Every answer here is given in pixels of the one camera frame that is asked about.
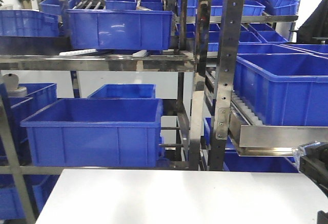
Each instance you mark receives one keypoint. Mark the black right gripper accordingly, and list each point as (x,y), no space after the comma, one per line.
(311,160)

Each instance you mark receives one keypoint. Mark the blue bin right rack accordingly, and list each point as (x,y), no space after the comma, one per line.
(284,90)

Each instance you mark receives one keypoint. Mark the stainless steel shelving rack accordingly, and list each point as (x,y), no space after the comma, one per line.
(181,62)

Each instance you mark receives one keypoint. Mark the blue bin behind front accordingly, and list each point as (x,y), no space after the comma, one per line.
(125,91)

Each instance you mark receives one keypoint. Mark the blue bin upper shelf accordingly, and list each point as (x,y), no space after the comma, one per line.
(120,29)

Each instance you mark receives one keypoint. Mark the blue bin shelf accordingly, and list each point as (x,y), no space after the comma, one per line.
(39,95)
(120,29)

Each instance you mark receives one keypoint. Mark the large blue plastic bin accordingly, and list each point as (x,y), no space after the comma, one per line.
(77,132)

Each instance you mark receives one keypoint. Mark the blue bin left shelf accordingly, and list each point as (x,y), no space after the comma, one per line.
(39,95)

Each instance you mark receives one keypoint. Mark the blue bin upper left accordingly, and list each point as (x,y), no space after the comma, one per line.
(28,23)

